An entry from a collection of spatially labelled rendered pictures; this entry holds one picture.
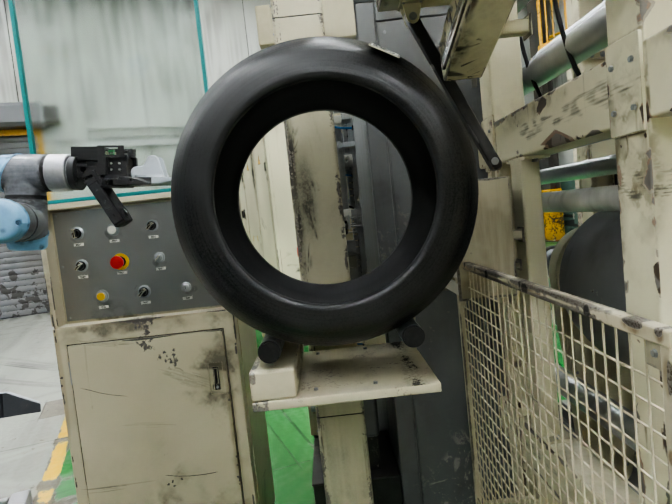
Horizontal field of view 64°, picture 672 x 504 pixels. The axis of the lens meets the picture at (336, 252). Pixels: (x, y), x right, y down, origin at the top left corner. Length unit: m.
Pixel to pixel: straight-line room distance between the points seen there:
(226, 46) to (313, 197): 9.78
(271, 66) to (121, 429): 1.23
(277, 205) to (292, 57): 3.76
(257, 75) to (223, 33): 10.15
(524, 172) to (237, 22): 10.11
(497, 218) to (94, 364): 1.24
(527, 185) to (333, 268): 0.53
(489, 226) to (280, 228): 3.50
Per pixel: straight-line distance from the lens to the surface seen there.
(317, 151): 1.40
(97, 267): 1.82
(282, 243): 4.75
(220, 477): 1.84
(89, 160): 1.20
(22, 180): 1.23
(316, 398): 1.08
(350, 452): 1.53
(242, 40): 11.20
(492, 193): 1.38
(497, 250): 1.39
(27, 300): 10.53
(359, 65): 1.02
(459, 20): 1.22
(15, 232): 1.08
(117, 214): 1.17
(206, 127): 1.02
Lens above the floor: 1.15
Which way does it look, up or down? 4 degrees down
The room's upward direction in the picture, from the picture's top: 6 degrees counter-clockwise
